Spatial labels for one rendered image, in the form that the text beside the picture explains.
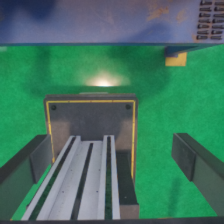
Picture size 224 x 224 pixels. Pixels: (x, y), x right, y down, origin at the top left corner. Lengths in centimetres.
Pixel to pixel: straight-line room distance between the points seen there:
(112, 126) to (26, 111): 88
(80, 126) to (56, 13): 74
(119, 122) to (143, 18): 70
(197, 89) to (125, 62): 72
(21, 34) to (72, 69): 66
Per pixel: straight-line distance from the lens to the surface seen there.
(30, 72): 164
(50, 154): 17
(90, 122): 123
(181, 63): 161
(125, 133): 125
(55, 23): 90
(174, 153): 17
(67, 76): 152
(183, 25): 94
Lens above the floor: 148
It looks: 75 degrees down
